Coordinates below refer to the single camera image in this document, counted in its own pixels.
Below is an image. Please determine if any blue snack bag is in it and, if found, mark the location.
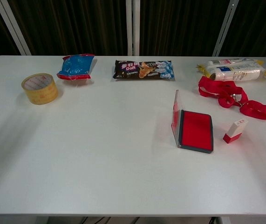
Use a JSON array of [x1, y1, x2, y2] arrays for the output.
[[56, 54, 95, 82]]

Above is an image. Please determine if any white and yellow wrapped pack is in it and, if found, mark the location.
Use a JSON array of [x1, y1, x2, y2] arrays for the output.
[[196, 57, 266, 83]]

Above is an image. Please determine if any red and white stamp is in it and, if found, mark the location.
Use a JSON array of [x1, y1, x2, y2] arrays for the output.
[[222, 118, 247, 144]]

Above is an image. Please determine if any yellow packing tape roll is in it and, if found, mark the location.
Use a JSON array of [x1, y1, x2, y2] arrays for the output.
[[21, 73, 59, 105]]

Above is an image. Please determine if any white metal frame post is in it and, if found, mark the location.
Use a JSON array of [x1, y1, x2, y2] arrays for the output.
[[211, 0, 241, 57], [126, 0, 141, 56], [0, 0, 32, 56]]

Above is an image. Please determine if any dark brown snack package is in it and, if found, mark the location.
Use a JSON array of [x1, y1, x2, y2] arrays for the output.
[[112, 59, 176, 81]]

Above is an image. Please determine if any dark pleated curtain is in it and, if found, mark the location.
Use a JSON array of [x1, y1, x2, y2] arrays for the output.
[[0, 0, 266, 62]]

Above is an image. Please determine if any red lanyard strap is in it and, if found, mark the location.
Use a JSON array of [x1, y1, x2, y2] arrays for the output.
[[198, 76, 266, 120]]

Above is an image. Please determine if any red ink pad case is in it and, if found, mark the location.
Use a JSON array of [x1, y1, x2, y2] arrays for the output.
[[171, 89, 214, 155]]

